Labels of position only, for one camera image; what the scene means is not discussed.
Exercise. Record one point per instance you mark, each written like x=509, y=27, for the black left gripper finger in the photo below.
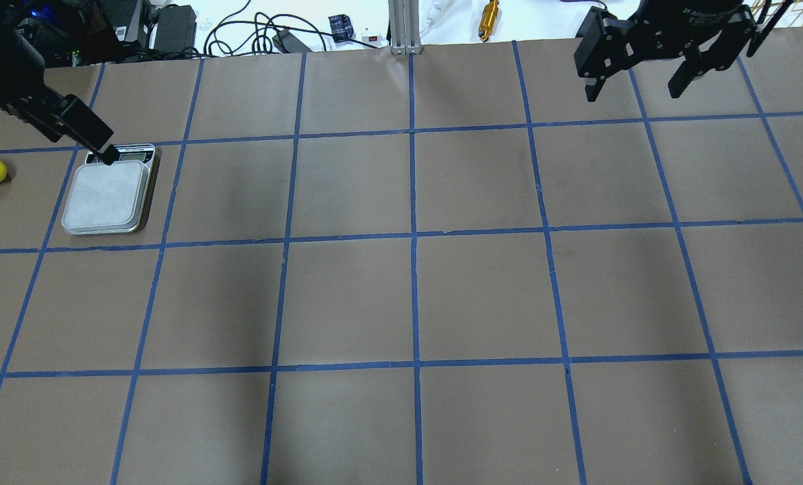
x=108, y=155

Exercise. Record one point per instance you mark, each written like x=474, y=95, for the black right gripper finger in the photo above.
x=684, y=75
x=593, y=86

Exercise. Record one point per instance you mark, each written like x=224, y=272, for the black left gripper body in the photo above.
x=12, y=73

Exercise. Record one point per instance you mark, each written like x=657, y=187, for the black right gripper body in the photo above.
x=694, y=20

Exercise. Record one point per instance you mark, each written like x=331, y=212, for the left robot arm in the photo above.
x=21, y=65

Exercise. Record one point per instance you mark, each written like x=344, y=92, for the silver digital kitchen scale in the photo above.
x=109, y=198

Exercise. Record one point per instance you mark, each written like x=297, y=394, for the gold metal cylinder tool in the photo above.
x=488, y=20

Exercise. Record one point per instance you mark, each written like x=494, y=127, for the black electronics box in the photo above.
x=175, y=28

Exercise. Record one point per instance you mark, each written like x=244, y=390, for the black power adapter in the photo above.
x=286, y=42

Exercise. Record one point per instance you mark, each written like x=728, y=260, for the small blue black box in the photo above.
x=341, y=28

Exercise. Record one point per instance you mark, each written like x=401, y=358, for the aluminium frame post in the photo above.
x=404, y=27

